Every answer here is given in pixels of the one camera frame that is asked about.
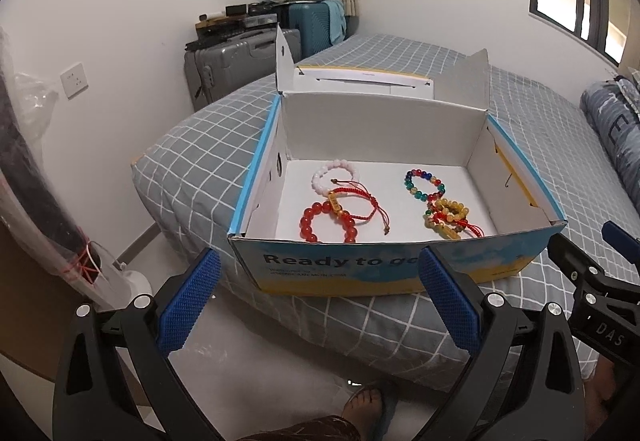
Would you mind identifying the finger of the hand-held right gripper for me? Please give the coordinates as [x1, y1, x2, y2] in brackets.
[601, 221, 640, 273]
[547, 233, 608, 291]

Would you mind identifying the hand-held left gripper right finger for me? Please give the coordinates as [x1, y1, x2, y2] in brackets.
[419, 247, 586, 441]

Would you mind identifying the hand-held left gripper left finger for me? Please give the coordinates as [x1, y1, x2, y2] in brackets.
[52, 247, 222, 441]

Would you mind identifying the red cord bracelet gold charm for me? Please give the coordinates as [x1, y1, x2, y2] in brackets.
[423, 208, 485, 241]
[327, 178, 392, 235]

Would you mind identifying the yellow bead bracelet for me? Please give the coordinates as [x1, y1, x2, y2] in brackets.
[434, 198, 469, 225]

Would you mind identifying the multicolour bead bracelet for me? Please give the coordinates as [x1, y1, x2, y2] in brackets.
[403, 168, 446, 202]

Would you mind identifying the red bead bracelet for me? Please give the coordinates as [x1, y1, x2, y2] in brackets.
[299, 201, 359, 245]

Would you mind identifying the blue and yellow cardboard box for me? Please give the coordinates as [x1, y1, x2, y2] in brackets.
[227, 23, 568, 298]

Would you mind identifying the pale pink bead bracelet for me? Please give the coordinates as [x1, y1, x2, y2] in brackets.
[311, 160, 354, 194]

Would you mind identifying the folded blue-grey quilt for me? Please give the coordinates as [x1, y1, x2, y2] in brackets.
[579, 76, 640, 209]

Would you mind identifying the blue slipper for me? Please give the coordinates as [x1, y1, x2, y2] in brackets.
[345, 382, 402, 441]

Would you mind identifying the person's foot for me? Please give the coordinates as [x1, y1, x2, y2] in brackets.
[342, 385, 386, 441]

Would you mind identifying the brown wooden board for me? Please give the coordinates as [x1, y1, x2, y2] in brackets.
[0, 221, 68, 384]

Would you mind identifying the dark patterned pants leg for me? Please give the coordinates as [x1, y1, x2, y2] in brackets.
[234, 414, 362, 441]

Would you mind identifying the plastic-wrapped dark roll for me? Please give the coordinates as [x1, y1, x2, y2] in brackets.
[0, 25, 123, 314]

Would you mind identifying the grey suitcase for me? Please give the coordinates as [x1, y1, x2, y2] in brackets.
[183, 27, 302, 112]

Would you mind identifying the teal suitcase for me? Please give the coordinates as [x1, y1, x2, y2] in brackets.
[274, 0, 347, 60]

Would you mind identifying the white wall socket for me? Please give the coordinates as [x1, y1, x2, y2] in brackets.
[60, 63, 90, 98]

